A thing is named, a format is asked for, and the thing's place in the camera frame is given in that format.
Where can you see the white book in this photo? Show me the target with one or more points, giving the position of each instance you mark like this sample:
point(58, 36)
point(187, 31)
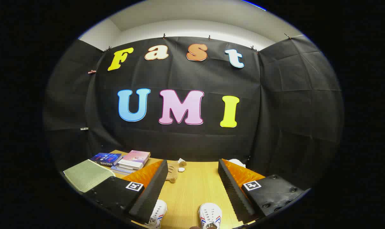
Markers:
point(128, 167)

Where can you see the white canvas shoe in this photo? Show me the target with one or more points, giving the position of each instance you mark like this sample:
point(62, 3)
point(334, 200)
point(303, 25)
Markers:
point(159, 211)
point(210, 214)

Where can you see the pale green storage box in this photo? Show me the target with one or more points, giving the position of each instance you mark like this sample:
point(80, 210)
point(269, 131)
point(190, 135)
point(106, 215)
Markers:
point(87, 175)

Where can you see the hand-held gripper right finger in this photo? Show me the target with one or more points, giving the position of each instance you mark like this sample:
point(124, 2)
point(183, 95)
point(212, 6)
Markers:
point(233, 194)

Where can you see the blue cover book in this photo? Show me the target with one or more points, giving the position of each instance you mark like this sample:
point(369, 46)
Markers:
point(106, 158)

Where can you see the pale blue book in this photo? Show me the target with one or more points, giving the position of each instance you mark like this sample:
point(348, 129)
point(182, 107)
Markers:
point(120, 171)

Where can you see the black backdrop cloth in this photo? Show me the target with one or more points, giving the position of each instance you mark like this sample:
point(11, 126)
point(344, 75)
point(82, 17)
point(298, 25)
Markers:
point(179, 140)

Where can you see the white pouch with red label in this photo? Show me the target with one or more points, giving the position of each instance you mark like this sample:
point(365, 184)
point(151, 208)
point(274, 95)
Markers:
point(237, 163)

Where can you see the pink cover book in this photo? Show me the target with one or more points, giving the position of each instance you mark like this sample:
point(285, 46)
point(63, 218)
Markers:
point(135, 158)

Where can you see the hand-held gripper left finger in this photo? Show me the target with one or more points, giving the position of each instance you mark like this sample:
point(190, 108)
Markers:
point(149, 197)

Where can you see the brown bread plush toy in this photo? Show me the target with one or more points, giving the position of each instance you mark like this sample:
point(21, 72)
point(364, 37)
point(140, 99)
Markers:
point(172, 173)

